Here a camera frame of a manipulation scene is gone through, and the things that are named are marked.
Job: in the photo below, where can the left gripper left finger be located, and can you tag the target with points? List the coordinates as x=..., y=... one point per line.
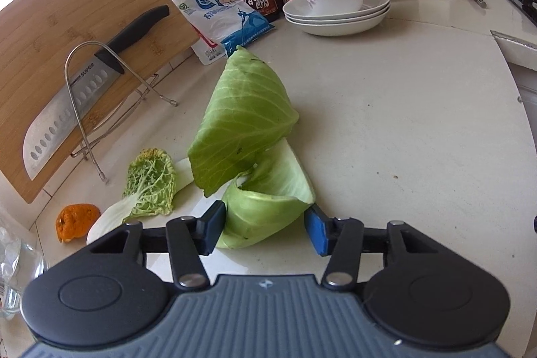
x=188, y=238

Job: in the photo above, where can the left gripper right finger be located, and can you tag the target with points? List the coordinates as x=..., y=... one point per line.
x=339, y=239

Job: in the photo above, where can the curled green cabbage leaf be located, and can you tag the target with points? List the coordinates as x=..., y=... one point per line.
x=265, y=199

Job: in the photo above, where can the orange peel piece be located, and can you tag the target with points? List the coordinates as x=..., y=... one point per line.
x=75, y=221

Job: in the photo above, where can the large green cabbage leaf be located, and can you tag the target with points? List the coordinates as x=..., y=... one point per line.
x=248, y=112

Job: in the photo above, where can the napa cabbage leaf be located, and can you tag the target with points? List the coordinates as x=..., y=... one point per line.
x=153, y=180

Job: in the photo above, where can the clear glass jug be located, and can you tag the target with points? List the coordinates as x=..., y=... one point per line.
x=20, y=264

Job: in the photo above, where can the blue white salt bag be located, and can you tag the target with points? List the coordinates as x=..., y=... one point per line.
x=222, y=26

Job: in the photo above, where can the stacked white plates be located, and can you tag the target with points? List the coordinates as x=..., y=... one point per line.
x=369, y=16

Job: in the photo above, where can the bamboo cutting board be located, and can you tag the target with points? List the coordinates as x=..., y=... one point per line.
x=36, y=38

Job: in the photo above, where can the black gas stove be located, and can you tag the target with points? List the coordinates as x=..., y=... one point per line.
x=528, y=8

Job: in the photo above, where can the black handled kitchen knife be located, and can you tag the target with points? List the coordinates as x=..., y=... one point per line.
x=74, y=100

